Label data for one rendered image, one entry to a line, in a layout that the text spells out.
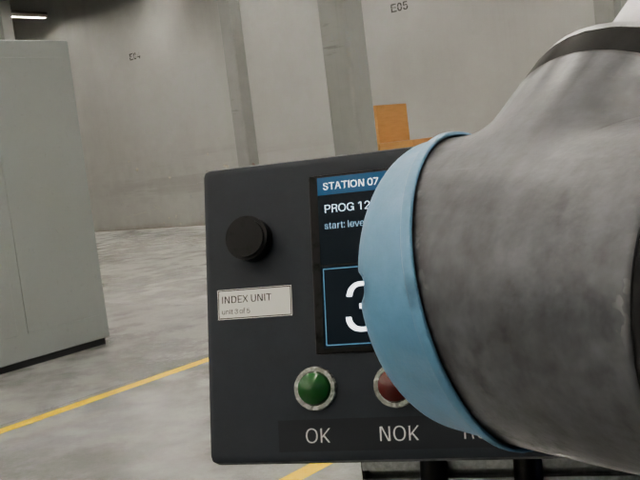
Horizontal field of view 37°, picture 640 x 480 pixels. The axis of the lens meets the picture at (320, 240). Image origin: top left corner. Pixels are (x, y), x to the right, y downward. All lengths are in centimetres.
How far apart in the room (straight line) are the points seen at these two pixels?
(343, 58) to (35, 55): 217
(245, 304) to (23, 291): 630
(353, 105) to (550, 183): 659
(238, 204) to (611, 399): 38
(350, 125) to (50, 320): 254
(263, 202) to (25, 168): 635
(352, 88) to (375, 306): 656
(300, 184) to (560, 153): 32
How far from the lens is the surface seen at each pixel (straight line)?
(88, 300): 720
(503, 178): 31
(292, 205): 60
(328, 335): 58
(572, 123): 32
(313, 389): 58
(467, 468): 64
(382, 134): 913
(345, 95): 692
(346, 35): 692
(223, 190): 62
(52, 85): 715
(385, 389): 57
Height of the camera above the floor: 126
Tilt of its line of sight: 6 degrees down
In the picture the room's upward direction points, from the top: 7 degrees counter-clockwise
